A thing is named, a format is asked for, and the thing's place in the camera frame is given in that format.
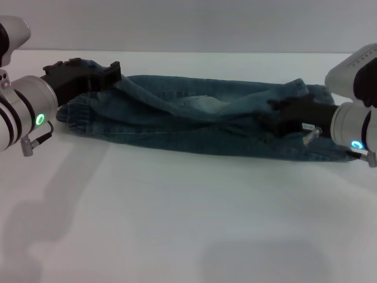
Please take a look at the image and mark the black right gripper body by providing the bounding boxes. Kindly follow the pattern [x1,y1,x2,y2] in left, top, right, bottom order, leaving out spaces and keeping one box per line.
[266,97,338,140]

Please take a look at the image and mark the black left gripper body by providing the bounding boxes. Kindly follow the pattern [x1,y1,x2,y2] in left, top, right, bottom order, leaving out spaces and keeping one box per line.
[42,58,92,107]

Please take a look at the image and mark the blue denim shorts with print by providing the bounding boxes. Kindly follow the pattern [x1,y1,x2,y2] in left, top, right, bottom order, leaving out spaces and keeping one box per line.
[55,58,358,163]

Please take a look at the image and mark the right wrist cable with plug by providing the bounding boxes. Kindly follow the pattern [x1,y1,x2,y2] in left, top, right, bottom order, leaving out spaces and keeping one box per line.
[301,126,377,169]

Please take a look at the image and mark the wrist cable with plug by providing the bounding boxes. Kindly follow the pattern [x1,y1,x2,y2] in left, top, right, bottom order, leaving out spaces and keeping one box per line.
[20,120,55,157]
[301,126,377,169]

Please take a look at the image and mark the left wrist cable with plug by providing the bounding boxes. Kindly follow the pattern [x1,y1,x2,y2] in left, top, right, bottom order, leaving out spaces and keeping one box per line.
[20,120,55,157]

